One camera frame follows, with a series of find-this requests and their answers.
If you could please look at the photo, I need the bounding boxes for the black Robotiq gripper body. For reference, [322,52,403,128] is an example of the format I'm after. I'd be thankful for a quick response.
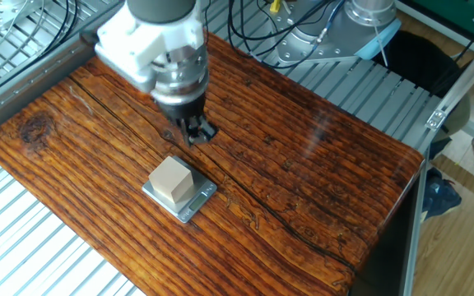
[153,91,208,123]

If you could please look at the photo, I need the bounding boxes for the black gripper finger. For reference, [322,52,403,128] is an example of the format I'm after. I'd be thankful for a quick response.
[193,116,221,144]
[179,117,200,148]

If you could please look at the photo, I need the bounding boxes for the light wooden cube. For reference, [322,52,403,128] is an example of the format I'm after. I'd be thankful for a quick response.
[148,155,195,204]

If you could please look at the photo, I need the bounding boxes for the small silver digital scale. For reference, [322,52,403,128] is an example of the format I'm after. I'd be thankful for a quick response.
[142,164,218,224]

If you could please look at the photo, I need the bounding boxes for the glossy wood-grain board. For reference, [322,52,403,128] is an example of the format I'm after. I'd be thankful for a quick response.
[0,30,425,296]

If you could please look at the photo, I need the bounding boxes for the dark blue shoe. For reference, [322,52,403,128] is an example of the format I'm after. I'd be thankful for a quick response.
[421,166,463,224]

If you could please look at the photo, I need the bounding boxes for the green panel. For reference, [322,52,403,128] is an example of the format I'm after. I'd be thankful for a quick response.
[409,0,474,43]

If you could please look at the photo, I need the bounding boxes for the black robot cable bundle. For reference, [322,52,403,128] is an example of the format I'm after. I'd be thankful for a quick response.
[203,0,347,70]

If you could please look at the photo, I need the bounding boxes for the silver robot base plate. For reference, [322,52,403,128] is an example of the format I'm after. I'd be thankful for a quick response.
[261,22,357,69]

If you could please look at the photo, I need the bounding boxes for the black cables behind rail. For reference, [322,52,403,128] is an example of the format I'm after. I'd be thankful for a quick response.
[0,0,127,106]

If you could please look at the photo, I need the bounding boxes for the blue-grey cable with metal plug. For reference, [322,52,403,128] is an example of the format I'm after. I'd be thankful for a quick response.
[310,0,347,46]

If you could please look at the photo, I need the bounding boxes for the grey aluminium table rail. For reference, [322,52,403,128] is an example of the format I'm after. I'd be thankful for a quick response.
[0,30,113,143]

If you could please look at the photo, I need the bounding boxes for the thin white cables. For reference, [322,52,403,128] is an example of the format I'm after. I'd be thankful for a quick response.
[0,0,47,73]

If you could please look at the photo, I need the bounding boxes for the aluminium frame rail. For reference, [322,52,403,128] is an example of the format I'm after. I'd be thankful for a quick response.
[399,113,474,296]

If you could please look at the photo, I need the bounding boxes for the aluminium frame post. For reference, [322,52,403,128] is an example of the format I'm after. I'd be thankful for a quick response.
[425,24,474,132]

